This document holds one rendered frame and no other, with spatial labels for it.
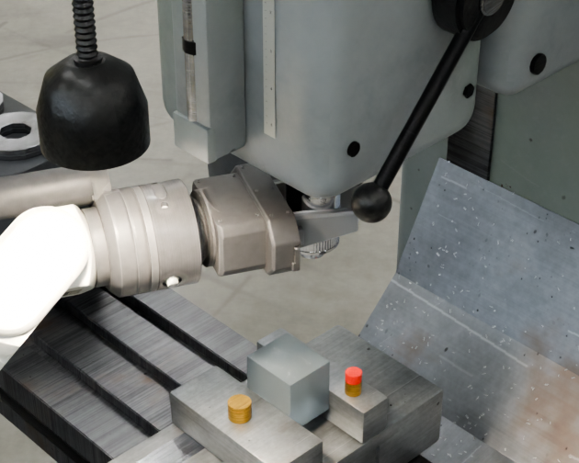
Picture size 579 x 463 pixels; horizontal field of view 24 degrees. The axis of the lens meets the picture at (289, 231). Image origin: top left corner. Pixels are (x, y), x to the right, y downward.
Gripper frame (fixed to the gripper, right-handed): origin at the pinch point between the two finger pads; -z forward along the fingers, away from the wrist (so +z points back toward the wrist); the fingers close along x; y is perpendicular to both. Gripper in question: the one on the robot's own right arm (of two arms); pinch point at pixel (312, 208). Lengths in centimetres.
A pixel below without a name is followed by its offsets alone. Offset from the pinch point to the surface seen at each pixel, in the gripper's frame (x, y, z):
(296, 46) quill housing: -10.3, -20.8, 5.3
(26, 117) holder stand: 47, 13, 18
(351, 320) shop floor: 133, 123, -59
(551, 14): -4.8, -17.6, -17.9
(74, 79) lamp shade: -15.1, -23.1, 21.6
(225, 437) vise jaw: -1.6, 22.3, 8.5
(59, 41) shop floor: 297, 124, -24
